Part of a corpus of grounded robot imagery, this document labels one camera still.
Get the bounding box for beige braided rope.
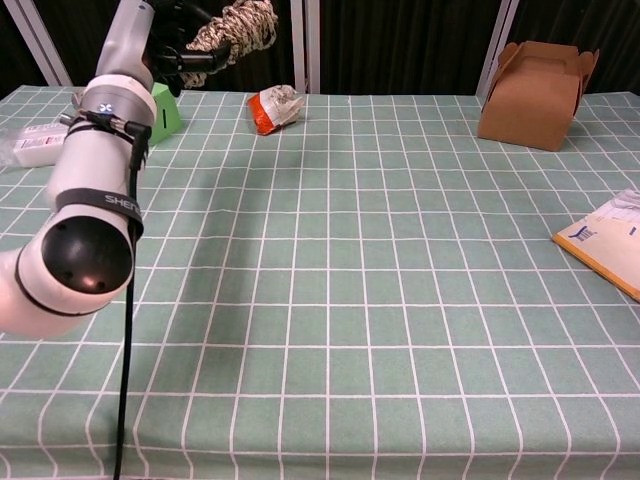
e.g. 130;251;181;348
179;0;280;90

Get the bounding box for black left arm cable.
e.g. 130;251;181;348
62;113;154;480

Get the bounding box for clear plastic packet white contents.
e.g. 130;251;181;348
0;122;69;169

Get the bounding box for black curtain panel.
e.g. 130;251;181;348
509;0;640;96
29;0;296;94
319;0;506;96
0;0;49;99

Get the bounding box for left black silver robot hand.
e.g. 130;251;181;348
94;0;234;99

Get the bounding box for yellow white paper envelope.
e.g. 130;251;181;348
552;192;640;303

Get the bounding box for green numbered foam cube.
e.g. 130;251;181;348
147;82;182;147

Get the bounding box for white frame post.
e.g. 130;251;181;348
289;0;321;95
0;0;71;86
474;0;521;97

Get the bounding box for brown cardboard gable box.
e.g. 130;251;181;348
477;41;601;153

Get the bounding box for crumpled orange white snack bag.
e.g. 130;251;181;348
247;84;306;137

